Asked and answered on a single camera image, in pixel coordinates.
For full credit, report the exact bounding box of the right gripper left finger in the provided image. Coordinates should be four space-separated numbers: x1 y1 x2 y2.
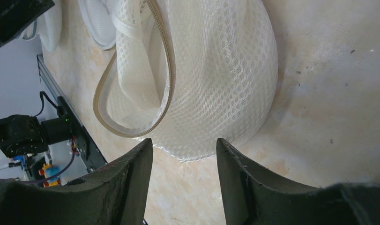
0 138 153 225

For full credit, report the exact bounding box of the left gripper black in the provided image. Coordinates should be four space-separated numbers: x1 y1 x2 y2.
0 0 55 48

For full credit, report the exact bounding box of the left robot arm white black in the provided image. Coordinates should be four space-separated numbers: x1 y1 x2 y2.
0 0 62 158

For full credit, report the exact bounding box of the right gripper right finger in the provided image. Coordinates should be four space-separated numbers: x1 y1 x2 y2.
216 138 380 225

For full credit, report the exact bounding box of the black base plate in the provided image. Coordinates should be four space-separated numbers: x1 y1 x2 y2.
57 96 107 172

